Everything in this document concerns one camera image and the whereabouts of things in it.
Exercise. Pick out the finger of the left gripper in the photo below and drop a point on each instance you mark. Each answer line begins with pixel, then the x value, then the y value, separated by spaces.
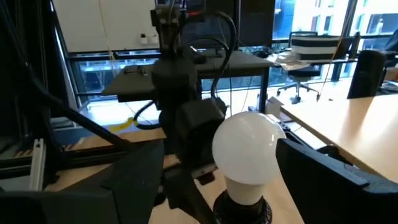
pixel 186 193

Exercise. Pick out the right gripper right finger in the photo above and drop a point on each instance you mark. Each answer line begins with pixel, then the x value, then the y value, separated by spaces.
pixel 335 196

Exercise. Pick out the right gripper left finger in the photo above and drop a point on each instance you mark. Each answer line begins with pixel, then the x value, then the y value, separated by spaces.
pixel 133 186

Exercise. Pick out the white lightbulb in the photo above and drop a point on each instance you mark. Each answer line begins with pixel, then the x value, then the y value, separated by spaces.
pixel 245 146

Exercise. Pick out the wooden base lamp stand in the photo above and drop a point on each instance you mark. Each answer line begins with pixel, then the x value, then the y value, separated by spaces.
pixel 242 214

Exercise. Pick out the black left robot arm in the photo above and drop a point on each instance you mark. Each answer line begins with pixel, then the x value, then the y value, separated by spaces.
pixel 174 81

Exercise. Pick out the light wooden desk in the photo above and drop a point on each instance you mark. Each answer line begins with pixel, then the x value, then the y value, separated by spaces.
pixel 357 130

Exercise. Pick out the grey side desk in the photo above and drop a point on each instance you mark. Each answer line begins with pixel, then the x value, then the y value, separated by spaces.
pixel 236 62

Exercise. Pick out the black office chair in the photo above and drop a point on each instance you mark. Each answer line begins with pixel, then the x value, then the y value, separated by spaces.
pixel 301 73

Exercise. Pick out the black desktop monitor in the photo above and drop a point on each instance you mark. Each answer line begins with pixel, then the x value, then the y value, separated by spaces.
pixel 255 21

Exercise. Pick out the black rounded bin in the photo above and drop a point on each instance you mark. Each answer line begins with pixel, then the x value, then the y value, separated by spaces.
pixel 367 74

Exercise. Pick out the black white striped box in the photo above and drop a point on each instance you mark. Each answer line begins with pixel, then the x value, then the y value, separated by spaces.
pixel 314 49

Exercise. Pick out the silver aluminium bracket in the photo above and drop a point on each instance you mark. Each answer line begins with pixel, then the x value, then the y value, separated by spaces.
pixel 38 165

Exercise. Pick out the white wall socket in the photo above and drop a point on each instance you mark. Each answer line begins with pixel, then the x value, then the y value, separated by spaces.
pixel 149 39

